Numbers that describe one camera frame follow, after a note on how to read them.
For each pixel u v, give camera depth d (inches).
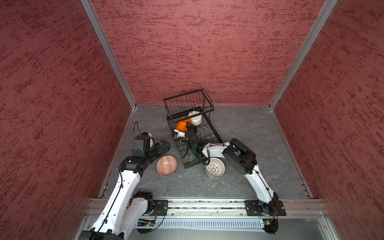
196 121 40.7
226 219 28.1
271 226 28.0
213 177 30.6
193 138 29.7
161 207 29.1
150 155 25.3
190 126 35.0
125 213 21.2
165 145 28.0
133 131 41.9
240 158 23.4
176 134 33.6
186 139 28.6
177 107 36.3
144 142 22.8
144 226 28.5
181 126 37.1
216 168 32.9
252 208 29.2
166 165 34.1
